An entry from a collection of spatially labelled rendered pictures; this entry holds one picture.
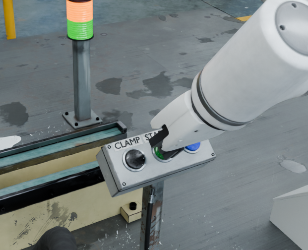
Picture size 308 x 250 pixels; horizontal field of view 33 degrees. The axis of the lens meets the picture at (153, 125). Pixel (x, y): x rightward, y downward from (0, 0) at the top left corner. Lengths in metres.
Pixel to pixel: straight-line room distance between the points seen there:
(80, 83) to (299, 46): 0.86
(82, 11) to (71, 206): 0.46
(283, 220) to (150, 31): 1.08
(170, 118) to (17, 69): 1.05
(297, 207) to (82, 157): 0.43
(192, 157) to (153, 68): 0.88
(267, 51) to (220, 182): 0.71
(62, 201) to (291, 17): 0.60
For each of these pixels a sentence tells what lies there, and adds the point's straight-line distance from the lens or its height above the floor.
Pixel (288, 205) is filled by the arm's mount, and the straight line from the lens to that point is 1.03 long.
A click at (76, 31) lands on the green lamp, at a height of 1.05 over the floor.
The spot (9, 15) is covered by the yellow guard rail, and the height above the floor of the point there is 0.38.
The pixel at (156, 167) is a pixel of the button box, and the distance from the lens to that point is 0.77.
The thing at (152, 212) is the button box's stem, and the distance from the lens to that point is 0.86.
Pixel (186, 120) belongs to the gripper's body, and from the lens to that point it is 0.61.
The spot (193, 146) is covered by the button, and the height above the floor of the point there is 1.07.
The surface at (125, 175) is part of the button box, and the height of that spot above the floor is 1.05.
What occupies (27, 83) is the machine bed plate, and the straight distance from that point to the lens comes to 1.55.
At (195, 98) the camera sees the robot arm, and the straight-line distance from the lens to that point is 0.60.
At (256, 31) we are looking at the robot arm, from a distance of 0.50.
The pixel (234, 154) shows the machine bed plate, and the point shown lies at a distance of 1.27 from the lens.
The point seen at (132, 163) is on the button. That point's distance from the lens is 0.74.
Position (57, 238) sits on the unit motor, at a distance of 0.34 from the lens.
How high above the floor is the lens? 1.50
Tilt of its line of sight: 31 degrees down
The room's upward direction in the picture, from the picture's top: 4 degrees clockwise
